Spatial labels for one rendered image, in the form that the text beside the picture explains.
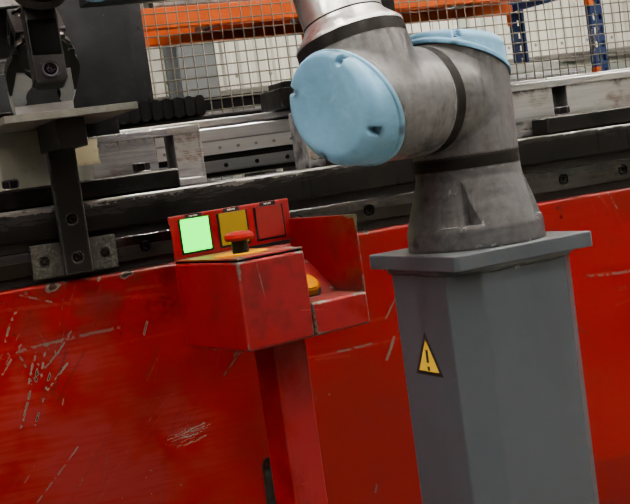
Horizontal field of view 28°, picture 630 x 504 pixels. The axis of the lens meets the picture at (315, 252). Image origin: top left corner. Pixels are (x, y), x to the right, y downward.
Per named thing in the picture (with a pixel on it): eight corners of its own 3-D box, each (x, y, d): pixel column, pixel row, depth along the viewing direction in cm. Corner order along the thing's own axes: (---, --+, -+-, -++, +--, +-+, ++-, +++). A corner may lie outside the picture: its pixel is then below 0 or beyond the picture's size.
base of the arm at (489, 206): (574, 232, 135) (563, 141, 134) (458, 254, 128) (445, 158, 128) (493, 233, 149) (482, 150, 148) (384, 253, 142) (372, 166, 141)
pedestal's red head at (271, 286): (249, 352, 158) (229, 212, 157) (185, 347, 171) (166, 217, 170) (371, 322, 170) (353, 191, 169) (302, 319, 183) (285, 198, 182)
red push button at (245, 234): (237, 260, 164) (233, 232, 163) (221, 260, 167) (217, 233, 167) (262, 255, 166) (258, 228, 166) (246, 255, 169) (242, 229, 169)
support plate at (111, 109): (4, 124, 163) (2, 116, 163) (-22, 137, 187) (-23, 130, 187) (138, 108, 170) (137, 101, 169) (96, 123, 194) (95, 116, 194)
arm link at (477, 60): (542, 144, 138) (527, 20, 137) (466, 156, 128) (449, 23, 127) (457, 154, 146) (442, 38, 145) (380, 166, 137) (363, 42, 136)
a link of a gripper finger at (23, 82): (14, 102, 187) (29, 50, 182) (22, 126, 183) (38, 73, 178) (-7, 100, 185) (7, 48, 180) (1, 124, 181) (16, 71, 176)
